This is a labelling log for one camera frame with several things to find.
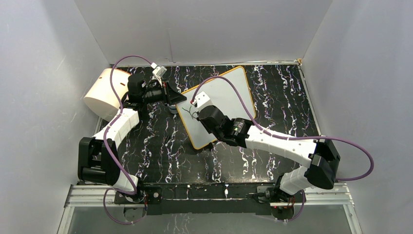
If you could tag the cream cylindrical box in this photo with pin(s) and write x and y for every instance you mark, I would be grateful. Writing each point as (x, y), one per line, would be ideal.
(101, 98)

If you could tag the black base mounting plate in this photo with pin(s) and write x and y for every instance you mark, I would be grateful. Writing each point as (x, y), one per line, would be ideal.
(206, 198)

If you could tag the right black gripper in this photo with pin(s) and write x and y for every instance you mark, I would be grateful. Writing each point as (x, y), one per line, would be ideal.
(207, 128)

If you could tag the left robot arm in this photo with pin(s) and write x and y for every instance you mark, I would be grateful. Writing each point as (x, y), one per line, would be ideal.
(119, 98)

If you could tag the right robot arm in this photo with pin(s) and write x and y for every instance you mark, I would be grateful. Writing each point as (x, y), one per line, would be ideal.
(318, 159)

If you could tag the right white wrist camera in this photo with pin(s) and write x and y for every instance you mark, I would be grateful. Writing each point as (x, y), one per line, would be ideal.
(201, 101)

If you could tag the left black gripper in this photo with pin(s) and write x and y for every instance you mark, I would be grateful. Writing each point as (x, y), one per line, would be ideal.
(169, 95)

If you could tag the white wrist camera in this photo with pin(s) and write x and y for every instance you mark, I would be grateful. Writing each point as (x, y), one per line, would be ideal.
(158, 72)
(201, 101)

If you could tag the wire whiteboard stand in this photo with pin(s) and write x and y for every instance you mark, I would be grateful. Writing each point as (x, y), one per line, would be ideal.
(209, 147)

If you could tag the aluminium frame rail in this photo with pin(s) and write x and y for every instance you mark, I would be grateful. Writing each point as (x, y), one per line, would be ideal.
(92, 209)

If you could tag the yellow framed whiteboard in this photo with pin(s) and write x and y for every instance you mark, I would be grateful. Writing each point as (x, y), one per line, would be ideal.
(222, 96)

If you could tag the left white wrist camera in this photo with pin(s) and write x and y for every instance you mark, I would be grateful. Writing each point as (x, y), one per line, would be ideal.
(158, 72)

